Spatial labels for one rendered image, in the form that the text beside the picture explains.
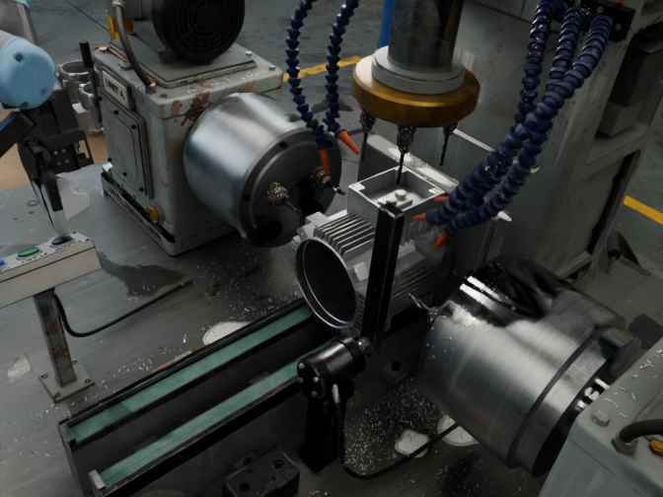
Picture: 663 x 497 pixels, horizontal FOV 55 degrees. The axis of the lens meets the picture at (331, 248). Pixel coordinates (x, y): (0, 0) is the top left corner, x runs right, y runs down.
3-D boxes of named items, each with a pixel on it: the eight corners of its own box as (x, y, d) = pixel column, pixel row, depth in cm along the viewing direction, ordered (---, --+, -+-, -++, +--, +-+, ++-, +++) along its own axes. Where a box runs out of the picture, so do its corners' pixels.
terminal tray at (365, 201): (394, 198, 113) (400, 163, 108) (439, 229, 107) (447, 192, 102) (342, 221, 106) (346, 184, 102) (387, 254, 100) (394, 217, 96)
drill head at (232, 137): (247, 156, 151) (246, 52, 136) (350, 232, 131) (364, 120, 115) (150, 188, 137) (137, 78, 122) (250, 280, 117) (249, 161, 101)
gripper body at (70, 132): (97, 169, 95) (70, 86, 91) (37, 186, 90) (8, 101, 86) (79, 164, 101) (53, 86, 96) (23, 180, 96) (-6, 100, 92)
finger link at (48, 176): (67, 210, 93) (46, 151, 90) (56, 213, 92) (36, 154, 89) (56, 205, 96) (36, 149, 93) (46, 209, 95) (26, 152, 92)
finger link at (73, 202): (103, 229, 98) (83, 171, 95) (64, 243, 95) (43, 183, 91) (95, 226, 100) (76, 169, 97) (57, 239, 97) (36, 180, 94)
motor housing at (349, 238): (368, 254, 125) (380, 170, 113) (441, 310, 114) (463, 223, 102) (285, 295, 114) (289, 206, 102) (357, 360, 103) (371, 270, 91)
